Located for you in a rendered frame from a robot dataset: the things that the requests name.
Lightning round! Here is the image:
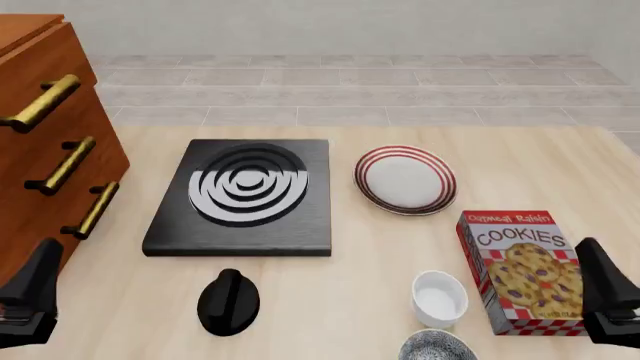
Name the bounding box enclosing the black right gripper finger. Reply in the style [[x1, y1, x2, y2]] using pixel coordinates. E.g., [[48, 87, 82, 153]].
[[574, 236, 640, 315]]

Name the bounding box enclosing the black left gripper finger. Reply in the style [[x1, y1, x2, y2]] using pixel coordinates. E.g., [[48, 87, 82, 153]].
[[0, 237, 65, 315]]

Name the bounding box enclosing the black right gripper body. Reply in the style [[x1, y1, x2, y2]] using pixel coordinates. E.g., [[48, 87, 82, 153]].
[[581, 306, 640, 345]]

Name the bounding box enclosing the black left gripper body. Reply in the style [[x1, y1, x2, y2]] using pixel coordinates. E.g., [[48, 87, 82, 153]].
[[0, 299, 59, 346]]

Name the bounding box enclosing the white ramekin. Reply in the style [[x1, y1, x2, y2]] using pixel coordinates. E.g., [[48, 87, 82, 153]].
[[410, 270, 470, 329]]

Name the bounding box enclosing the patterned black and white bowl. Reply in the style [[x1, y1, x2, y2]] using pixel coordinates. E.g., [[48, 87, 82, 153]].
[[397, 327, 479, 360]]

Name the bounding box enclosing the white plate with red rings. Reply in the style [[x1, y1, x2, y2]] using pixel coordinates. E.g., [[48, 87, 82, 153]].
[[353, 144, 458, 217]]

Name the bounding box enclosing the flat black stove plate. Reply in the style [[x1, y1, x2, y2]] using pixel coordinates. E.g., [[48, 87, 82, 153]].
[[142, 138, 334, 259]]

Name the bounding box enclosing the small wooden drawer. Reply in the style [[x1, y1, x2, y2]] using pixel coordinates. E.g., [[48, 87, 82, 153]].
[[0, 129, 132, 287]]

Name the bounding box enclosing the oatmeal raisin cookies box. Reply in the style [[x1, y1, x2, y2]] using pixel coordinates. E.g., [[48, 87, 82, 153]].
[[455, 209, 592, 336]]

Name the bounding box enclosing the medium wooden drawer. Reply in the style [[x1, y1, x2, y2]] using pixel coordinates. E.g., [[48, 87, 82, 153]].
[[0, 84, 119, 223]]

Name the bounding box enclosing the wooden cabinet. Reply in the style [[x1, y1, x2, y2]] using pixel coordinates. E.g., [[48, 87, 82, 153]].
[[0, 13, 132, 287]]

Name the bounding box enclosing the round black stove knob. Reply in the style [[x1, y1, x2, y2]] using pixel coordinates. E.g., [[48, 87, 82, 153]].
[[196, 267, 262, 337]]

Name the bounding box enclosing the large wooden drawer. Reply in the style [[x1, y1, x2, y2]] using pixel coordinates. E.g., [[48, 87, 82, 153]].
[[0, 21, 100, 151]]

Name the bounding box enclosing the short brass drawer handle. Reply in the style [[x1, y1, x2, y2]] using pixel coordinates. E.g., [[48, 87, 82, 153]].
[[59, 180, 121, 241]]

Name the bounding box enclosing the medium brass drawer handle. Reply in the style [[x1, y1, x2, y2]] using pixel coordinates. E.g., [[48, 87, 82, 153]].
[[23, 135, 98, 198]]

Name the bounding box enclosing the long brass drawer handle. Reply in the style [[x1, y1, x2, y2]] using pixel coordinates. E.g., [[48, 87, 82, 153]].
[[0, 73, 82, 135]]

